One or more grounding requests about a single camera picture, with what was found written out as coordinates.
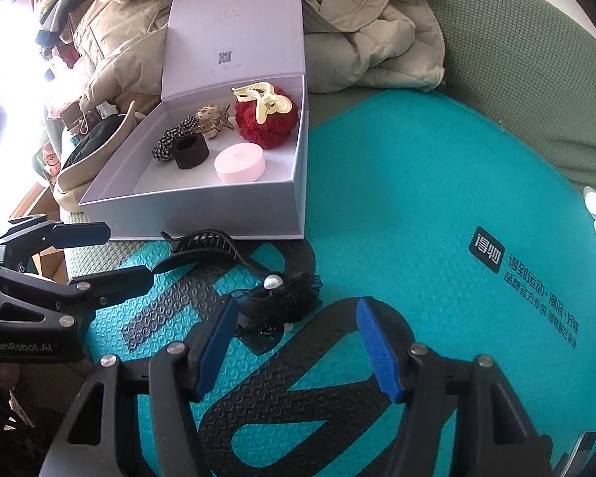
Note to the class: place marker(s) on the plain brown cardboard box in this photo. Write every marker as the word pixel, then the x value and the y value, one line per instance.
pixel 42 238

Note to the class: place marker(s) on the black lace bow hair clip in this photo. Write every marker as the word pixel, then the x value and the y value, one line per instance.
pixel 288 298

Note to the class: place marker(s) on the person's left hand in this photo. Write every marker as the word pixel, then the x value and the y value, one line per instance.
pixel 0 375

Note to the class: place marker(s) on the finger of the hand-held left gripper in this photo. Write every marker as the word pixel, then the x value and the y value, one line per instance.
pixel 79 234
pixel 119 280

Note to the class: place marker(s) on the black hair claw clip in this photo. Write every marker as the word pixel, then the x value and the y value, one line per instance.
pixel 203 243

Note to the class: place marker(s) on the beige jacket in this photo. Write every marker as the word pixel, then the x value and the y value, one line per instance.
pixel 367 35

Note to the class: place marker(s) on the black wide hair band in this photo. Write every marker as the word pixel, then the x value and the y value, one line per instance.
pixel 191 153

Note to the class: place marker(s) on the beige handbag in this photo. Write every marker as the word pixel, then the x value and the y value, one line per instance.
pixel 74 184

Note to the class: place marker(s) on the cream puffy jacket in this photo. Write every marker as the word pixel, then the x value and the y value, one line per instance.
pixel 124 59

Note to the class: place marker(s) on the cream hair claw clip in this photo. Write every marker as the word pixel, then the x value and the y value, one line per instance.
pixel 263 104

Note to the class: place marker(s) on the teal bubble mailer bag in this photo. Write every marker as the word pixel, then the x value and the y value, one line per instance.
pixel 402 208

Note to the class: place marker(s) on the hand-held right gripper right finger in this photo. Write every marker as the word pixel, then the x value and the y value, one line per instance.
pixel 377 348

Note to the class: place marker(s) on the white lidded box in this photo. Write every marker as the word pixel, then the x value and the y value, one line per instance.
pixel 179 176

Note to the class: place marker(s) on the white tube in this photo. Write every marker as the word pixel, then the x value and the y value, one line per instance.
pixel 593 201

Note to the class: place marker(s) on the black white checkered scrunchie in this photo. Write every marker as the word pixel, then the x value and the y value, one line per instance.
pixel 168 143

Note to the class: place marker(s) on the red fluffy scrunchie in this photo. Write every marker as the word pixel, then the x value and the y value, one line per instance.
pixel 270 131

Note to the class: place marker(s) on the pile of clothes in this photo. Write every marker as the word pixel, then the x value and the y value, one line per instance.
pixel 74 5

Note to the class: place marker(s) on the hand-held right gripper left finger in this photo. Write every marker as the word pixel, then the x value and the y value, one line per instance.
pixel 213 348

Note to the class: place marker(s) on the pink round compact case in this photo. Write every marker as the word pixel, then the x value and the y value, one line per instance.
pixel 238 164

